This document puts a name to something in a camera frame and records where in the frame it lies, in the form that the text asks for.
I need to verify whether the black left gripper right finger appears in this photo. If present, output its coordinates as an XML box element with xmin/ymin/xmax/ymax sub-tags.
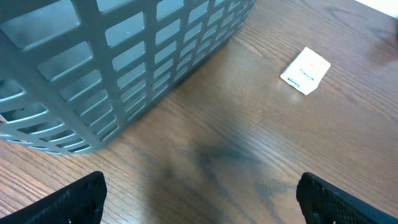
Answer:
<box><xmin>296</xmin><ymin>172</ymin><xmax>397</xmax><ymax>224</ymax></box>

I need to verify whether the small orange tissue pack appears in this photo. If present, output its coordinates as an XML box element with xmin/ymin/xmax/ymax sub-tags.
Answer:
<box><xmin>280</xmin><ymin>47</ymin><xmax>331</xmax><ymax>95</ymax></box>

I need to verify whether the grey plastic shopping basket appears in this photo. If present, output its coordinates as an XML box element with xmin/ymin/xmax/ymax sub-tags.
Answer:
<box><xmin>1</xmin><ymin>0</ymin><xmax>255</xmax><ymax>154</ymax></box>

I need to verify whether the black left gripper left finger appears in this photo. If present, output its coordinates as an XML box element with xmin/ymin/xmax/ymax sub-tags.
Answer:
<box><xmin>1</xmin><ymin>171</ymin><xmax>107</xmax><ymax>224</ymax></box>

